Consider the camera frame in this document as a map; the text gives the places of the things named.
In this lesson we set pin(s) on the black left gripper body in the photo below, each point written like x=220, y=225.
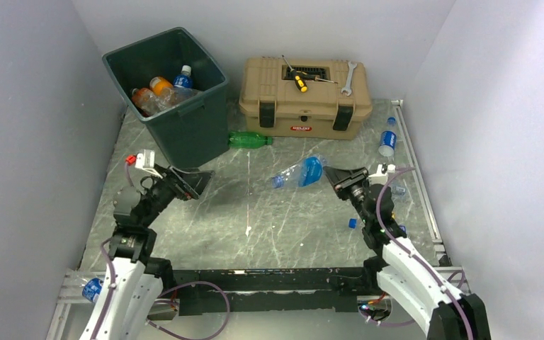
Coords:
x=159, y=195

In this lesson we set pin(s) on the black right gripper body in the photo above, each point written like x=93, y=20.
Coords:
x=356, y=193

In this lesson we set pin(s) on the crushed Pepsi bottle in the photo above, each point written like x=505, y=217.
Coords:
x=356, y=224

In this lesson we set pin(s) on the crushed blue label bottle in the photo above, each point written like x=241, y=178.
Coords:
x=305, y=172

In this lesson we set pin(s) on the clear bottle white cap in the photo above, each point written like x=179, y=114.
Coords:
x=175, y=96

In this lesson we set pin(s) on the clear bottle orange label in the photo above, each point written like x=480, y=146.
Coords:
x=147, y=101

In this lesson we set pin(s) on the blue label water bottle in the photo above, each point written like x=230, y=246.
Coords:
x=183, y=79

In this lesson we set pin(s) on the orange juice bottle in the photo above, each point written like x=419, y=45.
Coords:
x=159, y=85

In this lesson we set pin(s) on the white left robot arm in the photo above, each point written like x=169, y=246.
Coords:
x=134, y=278

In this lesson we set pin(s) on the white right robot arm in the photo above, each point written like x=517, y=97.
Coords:
x=439, y=308

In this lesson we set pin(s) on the blue label bottle far right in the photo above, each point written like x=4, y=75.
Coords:
x=388, y=138

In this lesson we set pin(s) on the green plastic bottle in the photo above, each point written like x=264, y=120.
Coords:
x=248, y=140

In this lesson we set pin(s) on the silver open-end wrench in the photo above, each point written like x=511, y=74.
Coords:
x=347, y=90

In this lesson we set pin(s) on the tan plastic toolbox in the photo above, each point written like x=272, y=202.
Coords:
x=272, y=105

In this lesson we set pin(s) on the yellow black screwdriver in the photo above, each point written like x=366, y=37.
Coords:
x=296, y=77

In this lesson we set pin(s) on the thin dark screwdriver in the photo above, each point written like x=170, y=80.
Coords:
x=312, y=77

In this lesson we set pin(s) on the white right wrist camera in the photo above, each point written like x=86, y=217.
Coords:
x=383, y=174

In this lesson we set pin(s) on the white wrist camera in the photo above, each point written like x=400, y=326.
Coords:
x=383, y=174
x=144, y=160

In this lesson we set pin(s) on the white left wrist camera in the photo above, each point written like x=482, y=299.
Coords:
x=144, y=160

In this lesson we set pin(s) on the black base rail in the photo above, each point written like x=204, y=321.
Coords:
x=340, y=289

